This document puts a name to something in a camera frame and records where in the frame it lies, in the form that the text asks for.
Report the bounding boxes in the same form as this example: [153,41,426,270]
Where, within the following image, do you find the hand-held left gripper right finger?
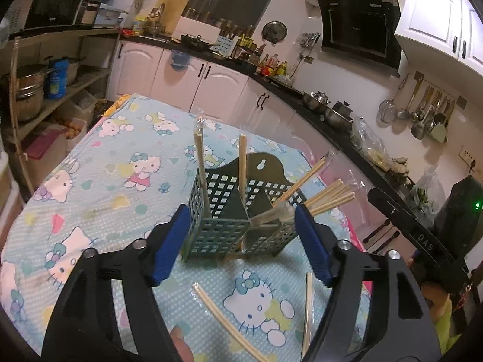
[294,204,443,362]

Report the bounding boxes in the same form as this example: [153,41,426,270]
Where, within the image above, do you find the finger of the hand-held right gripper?
[368,188,417,236]

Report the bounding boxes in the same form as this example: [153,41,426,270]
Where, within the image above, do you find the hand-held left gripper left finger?
[41,204,191,362]

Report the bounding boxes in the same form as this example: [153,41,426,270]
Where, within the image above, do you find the dark green perforated utensil holder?
[183,153,309,263]

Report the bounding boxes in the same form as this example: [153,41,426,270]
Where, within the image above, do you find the bunch of wooden chopsticks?
[300,179,356,218]

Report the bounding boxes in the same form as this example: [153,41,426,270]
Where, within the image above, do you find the plastic-wrapped chopstick pair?
[250,202,299,230]
[272,150,334,209]
[193,116,213,219]
[301,271,315,360]
[192,282,269,362]

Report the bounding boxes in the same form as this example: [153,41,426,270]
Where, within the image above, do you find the plain wooden chopstick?
[238,133,250,215]

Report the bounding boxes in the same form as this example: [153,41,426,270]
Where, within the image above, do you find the small hanging utensils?
[298,32,321,52]

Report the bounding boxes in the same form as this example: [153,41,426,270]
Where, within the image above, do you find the person's right hand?
[421,282,452,323]

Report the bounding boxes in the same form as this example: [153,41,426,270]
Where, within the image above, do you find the person's left hand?
[169,325,195,362]

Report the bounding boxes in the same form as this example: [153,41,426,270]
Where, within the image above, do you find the plastic bag of greens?
[409,170,446,227]

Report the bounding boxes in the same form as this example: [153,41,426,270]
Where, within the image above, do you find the clear plastic bag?
[351,117,392,170]

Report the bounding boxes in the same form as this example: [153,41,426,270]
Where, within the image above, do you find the cartoon cat printed blanket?
[0,92,372,362]

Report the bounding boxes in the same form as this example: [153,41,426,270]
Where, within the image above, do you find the steel bowl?
[302,94,325,116]
[325,109,354,132]

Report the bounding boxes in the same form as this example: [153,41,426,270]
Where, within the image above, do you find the row of hanging ladles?
[379,71,458,144]

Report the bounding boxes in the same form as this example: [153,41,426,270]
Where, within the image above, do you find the steel lidded pot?
[332,101,354,121]

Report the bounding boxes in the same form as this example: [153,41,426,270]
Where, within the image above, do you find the box of yellow fruit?
[49,117,88,152]

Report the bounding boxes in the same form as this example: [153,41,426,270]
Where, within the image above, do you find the white base cabinets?
[107,40,416,257]

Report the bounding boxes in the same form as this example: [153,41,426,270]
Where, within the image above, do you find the cluster of sauce bottles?
[257,53,289,78]

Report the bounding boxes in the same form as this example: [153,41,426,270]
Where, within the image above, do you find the black range hood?
[316,0,403,78]

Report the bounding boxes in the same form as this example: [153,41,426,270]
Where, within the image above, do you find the wooden shelf unit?
[0,26,122,197]

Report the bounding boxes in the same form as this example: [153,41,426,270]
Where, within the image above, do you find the blue hanging towel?
[171,49,191,71]

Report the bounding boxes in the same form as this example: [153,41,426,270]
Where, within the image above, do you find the small steel pot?
[64,56,86,86]

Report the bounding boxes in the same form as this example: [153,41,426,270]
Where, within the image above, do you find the black wok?
[180,34,218,52]

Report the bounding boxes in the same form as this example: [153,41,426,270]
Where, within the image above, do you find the large steel pot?
[0,64,50,123]

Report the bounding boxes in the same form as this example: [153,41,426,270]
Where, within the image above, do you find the blue knife block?
[217,34,238,56]

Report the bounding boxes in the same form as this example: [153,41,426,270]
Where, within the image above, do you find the dark hanging pot lid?
[263,21,288,44]

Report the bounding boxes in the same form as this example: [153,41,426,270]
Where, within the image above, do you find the white dish rack box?
[177,17,223,42]

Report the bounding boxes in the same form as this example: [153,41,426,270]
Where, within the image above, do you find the row of glass jars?
[185,8,257,40]

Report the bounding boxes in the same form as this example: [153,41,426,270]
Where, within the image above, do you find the wooden cutting board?
[155,0,190,34]

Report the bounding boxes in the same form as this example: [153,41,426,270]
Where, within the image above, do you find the light blue plastic box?
[94,5,129,28]

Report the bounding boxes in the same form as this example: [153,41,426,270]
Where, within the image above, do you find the black microwave oven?
[23,0,97,31]

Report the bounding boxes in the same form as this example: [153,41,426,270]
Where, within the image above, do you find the wall socket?
[458,147,478,167]

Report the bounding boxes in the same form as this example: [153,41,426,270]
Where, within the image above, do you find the white wall cabinet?
[394,0,483,81]

